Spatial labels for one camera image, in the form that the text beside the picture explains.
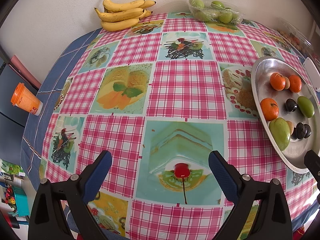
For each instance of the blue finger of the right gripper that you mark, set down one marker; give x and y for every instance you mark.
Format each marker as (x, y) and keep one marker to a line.
(312, 162)

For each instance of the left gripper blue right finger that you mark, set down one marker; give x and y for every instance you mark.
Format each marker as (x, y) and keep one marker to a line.
(226, 175)

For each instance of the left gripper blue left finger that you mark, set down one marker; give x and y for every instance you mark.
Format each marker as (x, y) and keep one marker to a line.
(93, 175)

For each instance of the green mango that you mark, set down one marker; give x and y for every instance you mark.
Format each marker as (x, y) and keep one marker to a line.
(306, 107)
(281, 132)

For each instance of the dark plum with stem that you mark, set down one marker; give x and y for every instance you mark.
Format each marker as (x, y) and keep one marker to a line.
(290, 105)

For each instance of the orange tangerine with stem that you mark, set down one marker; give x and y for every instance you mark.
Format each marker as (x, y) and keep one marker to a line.
(277, 81)

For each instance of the bag of green fruits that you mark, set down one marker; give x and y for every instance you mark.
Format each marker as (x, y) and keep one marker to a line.
(215, 11)

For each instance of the brown longan near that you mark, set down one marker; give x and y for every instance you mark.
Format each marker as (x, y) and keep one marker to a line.
(291, 126)

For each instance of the brown longan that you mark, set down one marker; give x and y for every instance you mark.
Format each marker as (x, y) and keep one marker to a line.
(291, 126)
(287, 83)

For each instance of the green mango in plate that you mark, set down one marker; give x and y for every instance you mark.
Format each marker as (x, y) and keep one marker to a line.
(306, 107)

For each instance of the orange tangerine near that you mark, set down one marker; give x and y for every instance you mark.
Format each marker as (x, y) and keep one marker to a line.
(269, 108)

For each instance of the blue tablecloth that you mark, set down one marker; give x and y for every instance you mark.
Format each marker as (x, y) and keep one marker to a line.
(36, 126)

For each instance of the orange tangerine far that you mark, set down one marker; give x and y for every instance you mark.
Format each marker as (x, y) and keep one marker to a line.
(295, 83)

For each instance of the brown longan far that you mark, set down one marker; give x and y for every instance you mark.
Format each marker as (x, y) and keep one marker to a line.
(287, 83)

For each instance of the white rectangular box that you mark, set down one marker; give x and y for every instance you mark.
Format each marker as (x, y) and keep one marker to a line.
(312, 73)

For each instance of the pink checkered tablecloth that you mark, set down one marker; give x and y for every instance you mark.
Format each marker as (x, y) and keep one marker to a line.
(160, 97)

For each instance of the round metal plate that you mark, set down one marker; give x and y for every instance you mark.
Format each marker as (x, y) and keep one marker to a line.
(293, 155)

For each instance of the orange lidded cup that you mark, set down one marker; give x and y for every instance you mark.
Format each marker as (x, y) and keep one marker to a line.
(26, 100)

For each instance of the clear box of longans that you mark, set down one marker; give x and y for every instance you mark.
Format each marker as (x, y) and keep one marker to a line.
(294, 36)

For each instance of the bunch of yellow bananas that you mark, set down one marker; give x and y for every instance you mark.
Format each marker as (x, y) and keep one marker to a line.
(120, 16)

